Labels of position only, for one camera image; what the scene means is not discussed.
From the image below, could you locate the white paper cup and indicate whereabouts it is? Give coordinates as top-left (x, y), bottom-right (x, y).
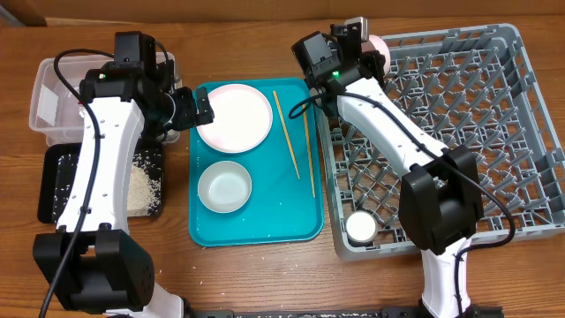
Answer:
top-left (345, 211), bottom-right (378, 246)

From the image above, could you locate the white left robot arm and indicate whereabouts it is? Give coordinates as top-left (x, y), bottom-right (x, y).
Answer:
top-left (33, 31), bottom-right (214, 317)

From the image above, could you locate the black food waste tray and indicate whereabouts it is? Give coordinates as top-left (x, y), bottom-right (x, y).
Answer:
top-left (37, 140), bottom-right (164, 223)

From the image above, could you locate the teal plastic tray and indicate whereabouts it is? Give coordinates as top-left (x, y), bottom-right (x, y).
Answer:
top-left (188, 78), bottom-right (324, 247)

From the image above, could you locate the clear plastic waste bin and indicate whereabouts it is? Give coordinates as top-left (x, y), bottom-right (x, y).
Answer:
top-left (28, 51), bottom-right (184, 146)

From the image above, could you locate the grey dishwasher rack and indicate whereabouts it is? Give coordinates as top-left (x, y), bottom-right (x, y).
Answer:
top-left (316, 24), bottom-right (564, 261)

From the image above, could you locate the pile of rice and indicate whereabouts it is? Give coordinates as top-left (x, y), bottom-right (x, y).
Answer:
top-left (52, 149), bottom-right (162, 217)

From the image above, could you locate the wooden chopstick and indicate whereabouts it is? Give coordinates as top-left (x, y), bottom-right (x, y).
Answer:
top-left (303, 107), bottom-right (316, 198)
top-left (273, 90), bottom-right (300, 179)

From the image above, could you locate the white round plate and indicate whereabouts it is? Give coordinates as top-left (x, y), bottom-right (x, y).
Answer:
top-left (197, 84), bottom-right (273, 154)

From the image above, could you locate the grey bowl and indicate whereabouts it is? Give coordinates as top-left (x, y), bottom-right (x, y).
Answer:
top-left (197, 161), bottom-right (252, 214)

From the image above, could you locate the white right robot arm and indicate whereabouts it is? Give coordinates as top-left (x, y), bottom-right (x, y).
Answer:
top-left (289, 17), bottom-right (516, 317)

